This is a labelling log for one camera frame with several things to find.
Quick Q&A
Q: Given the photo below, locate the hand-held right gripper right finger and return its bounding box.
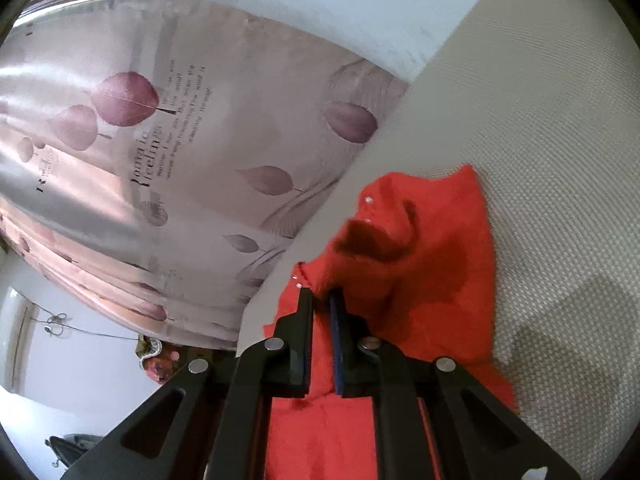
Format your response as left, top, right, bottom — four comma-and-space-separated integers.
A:
328, 291, 583, 480

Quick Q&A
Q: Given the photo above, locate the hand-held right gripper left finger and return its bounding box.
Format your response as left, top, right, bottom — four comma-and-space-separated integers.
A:
60, 289, 315, 480

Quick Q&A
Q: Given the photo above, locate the red knit sweater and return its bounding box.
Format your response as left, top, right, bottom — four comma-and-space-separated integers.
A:
262, 164, 518, 480

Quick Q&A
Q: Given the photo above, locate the leaf print curtain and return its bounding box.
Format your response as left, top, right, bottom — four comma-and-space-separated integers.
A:
0, 0, 411, 351

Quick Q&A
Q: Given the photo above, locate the dark green jacket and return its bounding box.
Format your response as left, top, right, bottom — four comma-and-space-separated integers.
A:
45, 435, 101, 471

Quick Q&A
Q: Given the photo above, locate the beige woven bed mat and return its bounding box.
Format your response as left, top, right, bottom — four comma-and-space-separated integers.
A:
237, 0, 640, 480

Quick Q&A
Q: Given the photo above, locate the thin wall cable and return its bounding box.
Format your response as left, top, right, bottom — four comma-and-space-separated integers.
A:
42, 312, 142, 337

